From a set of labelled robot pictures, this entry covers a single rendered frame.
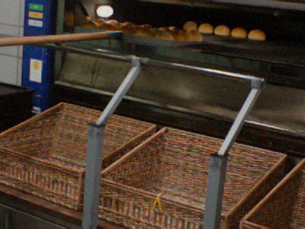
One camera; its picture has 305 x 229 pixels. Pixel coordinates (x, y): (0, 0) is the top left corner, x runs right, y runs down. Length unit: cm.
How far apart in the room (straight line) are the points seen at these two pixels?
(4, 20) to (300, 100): 158
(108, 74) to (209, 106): 54
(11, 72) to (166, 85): 93
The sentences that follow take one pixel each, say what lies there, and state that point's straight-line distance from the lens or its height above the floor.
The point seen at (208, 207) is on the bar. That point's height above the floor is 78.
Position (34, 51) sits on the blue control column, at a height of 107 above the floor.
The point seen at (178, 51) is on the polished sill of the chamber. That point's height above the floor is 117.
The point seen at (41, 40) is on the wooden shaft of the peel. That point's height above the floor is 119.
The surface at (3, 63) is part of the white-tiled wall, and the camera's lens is 339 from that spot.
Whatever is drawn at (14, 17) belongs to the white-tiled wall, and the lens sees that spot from 332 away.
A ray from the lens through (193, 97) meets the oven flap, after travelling 268.
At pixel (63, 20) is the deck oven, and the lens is 309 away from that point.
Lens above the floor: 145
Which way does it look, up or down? 12 degrees down
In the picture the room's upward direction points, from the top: 5 degrees clockwise
